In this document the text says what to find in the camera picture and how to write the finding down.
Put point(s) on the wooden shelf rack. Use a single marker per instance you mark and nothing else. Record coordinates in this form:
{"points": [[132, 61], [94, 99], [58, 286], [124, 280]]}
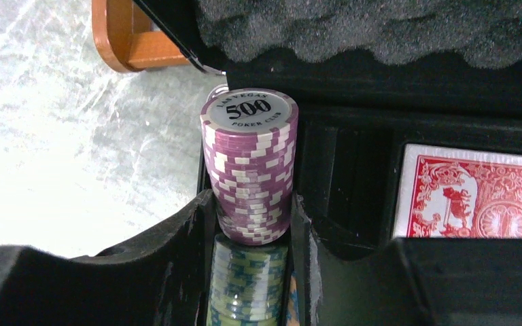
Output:
{"points": [[125, 40]]}

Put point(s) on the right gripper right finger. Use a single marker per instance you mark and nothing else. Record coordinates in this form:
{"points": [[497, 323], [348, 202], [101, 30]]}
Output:
{"points": [[408, 281]]}

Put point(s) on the green chip stack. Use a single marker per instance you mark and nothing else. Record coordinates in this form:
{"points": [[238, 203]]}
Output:
{"points": [[246, 285]]}

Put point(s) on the black poker chip case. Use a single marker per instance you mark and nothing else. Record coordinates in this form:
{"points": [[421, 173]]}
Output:
{"points": [[370, 77]]}

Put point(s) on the red playing card deck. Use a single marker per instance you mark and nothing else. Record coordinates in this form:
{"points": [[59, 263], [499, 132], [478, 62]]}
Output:
{"points": [[458, 193]]}

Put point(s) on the purple chip stack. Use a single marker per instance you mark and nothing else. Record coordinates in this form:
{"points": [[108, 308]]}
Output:
{"points": [[249, 143]]}

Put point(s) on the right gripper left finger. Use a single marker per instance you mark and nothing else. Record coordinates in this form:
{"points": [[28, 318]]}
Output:
{"points": [[157, 277]]}

